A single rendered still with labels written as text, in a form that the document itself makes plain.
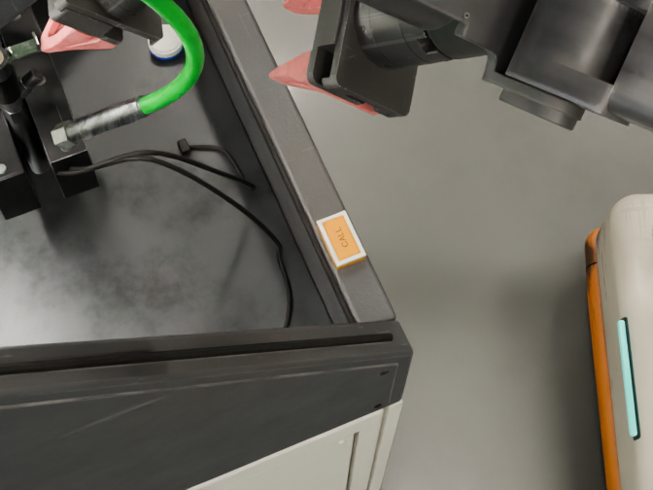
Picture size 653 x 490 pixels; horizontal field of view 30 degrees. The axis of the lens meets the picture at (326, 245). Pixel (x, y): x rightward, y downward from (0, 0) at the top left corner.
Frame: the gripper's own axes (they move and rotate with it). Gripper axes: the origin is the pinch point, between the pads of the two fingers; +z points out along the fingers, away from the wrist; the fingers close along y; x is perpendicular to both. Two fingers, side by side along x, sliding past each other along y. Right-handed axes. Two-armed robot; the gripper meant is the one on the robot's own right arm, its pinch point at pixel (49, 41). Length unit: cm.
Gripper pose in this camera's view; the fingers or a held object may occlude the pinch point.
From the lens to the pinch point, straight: 110.9
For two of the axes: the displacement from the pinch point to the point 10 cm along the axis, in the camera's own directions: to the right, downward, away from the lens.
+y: -6.9, -1.9, -7.0
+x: 1.5, 9.1, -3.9
